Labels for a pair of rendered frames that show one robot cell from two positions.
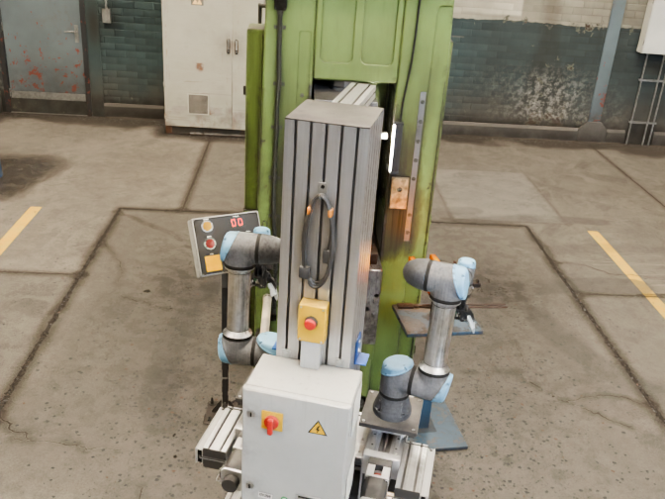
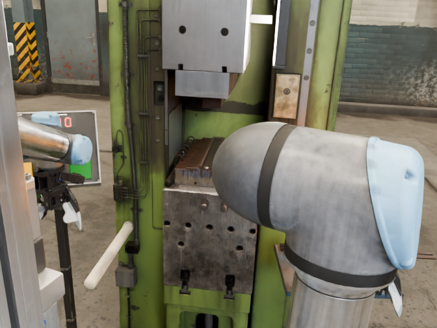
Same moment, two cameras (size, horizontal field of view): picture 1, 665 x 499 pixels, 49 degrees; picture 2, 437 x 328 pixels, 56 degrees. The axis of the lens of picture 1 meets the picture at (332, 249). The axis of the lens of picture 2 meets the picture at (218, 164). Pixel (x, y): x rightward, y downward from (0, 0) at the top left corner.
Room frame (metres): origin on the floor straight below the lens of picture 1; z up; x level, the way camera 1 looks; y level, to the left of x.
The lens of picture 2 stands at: (1.94, -0.36, 1.57)
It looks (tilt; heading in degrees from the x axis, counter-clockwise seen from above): 20 degrees down; 10
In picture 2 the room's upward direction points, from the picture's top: 3 degrees clockwise
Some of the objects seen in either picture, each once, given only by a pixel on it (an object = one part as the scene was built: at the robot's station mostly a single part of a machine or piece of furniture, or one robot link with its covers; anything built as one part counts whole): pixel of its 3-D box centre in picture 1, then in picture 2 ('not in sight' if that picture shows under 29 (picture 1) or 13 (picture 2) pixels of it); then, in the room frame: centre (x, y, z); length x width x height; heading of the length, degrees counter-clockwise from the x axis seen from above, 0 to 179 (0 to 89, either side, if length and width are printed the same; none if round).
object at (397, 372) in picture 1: (398, 374); not in sight; (2.34, -0.28, 0.98); 0.13 x 0.12 x 0.14; 71
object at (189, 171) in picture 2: not in sight; (207, 158); (3.63, 0.00, 0.96); 0.42 x 0.20 x 0.09; 4
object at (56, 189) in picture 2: (260, 272); (51, 185); (2.94, 0.32, 1.07); 0.09 x 0.08 x 0.12; 169
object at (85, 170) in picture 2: not in sight; (80, 169); (3.24, 0.39, 1.01); 0.07 x 0.05 x 0.07; 119
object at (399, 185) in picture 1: (399, 192); (286, 96); (3.58, -0.32, 1.27); 0.09 x 0.02 x 0.17; 94
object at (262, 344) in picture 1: (269, 351); not in sight; (2.44, 0.22, 0.98); 0.13 x 0.12 x 0.14; 87
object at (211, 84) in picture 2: not in sight; (209, 76); (3.63, 0.00, 1.32); 0.42 x 0.20 x 0.10; 4
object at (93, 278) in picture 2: (265, 319); (110, 252); (3.31, 0.32, 0.62); 0.44 x 0.05 x 0.05; 4
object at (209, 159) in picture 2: not in sight; (212, 151); (3.63, -0.03, 0.99); 0.42 x 0.05 x 0.01; 4
